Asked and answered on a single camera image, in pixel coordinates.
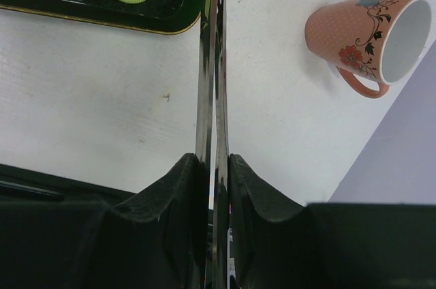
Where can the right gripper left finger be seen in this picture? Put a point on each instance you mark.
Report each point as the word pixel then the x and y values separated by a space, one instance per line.
pixel 154 239

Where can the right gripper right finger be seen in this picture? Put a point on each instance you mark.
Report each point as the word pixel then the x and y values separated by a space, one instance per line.
pixel 279 243

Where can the metal tongs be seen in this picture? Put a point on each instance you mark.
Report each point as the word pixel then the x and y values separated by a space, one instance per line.
pixel 212 148

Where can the pink floral mug right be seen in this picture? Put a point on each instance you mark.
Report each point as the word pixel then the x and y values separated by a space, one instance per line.
pixel 374 44

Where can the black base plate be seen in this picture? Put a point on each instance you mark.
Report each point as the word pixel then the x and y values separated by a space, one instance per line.
pixel 22 184

